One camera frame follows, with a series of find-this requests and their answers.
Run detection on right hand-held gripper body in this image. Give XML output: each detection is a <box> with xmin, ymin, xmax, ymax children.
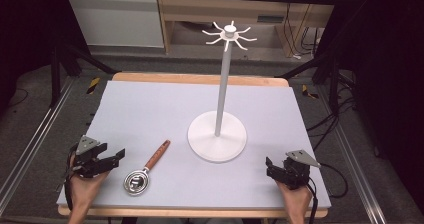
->
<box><xmin>281</xmin><ymin>149</ymin><xmax>322</xmax><ymax>190</ymax></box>

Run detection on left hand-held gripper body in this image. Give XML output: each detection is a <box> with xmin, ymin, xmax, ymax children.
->
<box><xmin>71</xmin><ymin>135</ymin><xmax>109</xmax><ymax>179</ymax></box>

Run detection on person's right hand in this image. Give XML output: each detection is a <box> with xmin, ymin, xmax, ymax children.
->
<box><xmin>275</xmin><ymin>180</ymin><xmax>314</xmax><ymax>216</ymax></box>

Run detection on person's left hand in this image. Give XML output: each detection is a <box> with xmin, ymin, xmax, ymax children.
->
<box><xmin>67</xmin><ymin>157</ymin><xmax>111</xmax><ymax>209</ymax></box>

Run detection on light grey table mat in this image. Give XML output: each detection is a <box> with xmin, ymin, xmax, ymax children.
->
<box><xmin>56</xmin><ymin>80</ymin><xmax>332</xmax><ymax>209</ymax></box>

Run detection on yellow black floor tape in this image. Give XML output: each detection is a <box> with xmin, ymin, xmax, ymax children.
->
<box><xmin>301</xmin><ymin>84</ymin><xmax>320</xmax><ymax>100</ymax></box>
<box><xmin>86</xmin><ymin>76</ymin><xmax>101</xmax><ymax>95</ymax></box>

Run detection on white hook stand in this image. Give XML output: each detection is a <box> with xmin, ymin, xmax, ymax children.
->
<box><xmin>187</xmin><ymin>20</ymin><xmax>258</xmax><ymax>164</ymax></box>

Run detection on wooden table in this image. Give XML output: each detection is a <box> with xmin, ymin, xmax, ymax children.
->
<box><xmin>57</xmin><ymin>71</ymin><xmax>330</xmax><ymax>219</ymax></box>

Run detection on dark curtain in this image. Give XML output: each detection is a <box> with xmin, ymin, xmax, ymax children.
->
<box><xmin>0</xmin><ymin>0</ymin><xmax>88</xmax><ymax>113</ymax></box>
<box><xmin>316</xmin><ymin>0</ymin><xmax>424</xmax><ymax>215</ymax></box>

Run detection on white cabinet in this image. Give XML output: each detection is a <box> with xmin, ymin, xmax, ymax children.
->
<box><xmin>65</xmin><ymin>0</ymin><xmax>165</xmax><ymax>49</ymax></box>

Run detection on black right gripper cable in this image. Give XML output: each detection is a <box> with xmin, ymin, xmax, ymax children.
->
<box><xmin>307</xmin><ymin>177</ymin><xmax>320</xmax><ymax>224</ymax></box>

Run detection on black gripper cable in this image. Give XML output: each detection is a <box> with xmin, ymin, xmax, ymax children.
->
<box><xmin>307</xmin><ymin>177</ymin><xmax>320</xmax><ymax>224</ymax></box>
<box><xmin>64</xmin><ymin>143</ymin><xmax>78</xmax><ymax>212</ymax></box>

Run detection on metal strainer spoon wooden handle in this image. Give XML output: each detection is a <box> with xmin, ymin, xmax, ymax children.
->
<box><xmin>123</xmin><ymin>139</ymin><xmax>172</xmax><ymax>197</ymax></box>

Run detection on black looped cable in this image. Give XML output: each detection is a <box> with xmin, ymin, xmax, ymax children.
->
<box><xmin>319</xmin><ymin>162</ymin><xmax>350</xmax><ymax>199</ymax></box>

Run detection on metal floor rail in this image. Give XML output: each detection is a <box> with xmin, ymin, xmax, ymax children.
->
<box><xmin>0</xmin><ymin>76</ymin><xmax>78</xmax><ymax>216</ymax></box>
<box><xmin>317</xmin><ymin>83</ymin><xmax>389</xmax><ymax>224</ymax></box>

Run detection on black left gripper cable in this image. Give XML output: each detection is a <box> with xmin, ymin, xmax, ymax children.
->
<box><xmin>64</xmin><ymin>143</ymin><xmax>78</xmax><ymax>212</ymax></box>

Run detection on bundle of black floor cables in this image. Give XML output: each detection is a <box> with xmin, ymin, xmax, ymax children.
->
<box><xmin>305</xmin><ymin>69</ymin><xmax>358</xmax><ymax>152</ymax></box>

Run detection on black metal frame leg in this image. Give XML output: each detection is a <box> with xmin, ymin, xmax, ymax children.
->
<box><xmin>274</xmin><ymin>50</ymin><xmax>342</xmax><ymax>113</ymax></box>
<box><xmin>49</xmin><ymin>43</ymin><xmax>118</xmax><ymax>109</ymax></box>

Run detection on black hanging cables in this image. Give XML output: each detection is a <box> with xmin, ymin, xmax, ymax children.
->
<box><xmin>283</xmin><ymin>3</ymin><xmax>322</xmax><ymax>60</ymax></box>

